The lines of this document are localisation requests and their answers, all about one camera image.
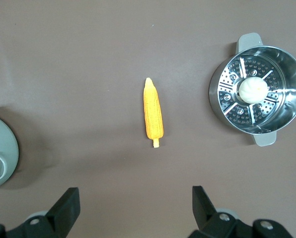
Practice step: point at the stainless steel steamer pot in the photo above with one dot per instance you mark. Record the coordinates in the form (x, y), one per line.
(287, 81)

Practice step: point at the brown table mat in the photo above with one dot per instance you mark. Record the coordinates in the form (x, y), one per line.
(76, 74)

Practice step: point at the yellow corn cob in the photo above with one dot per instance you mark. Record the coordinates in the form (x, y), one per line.
(153, 111)

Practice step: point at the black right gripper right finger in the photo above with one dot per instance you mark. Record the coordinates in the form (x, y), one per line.
(205, 213)

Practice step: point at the white steamed bun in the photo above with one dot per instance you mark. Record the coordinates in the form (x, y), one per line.
(252, 90)

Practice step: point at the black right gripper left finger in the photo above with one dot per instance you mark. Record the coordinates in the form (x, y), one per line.
(63, 210)

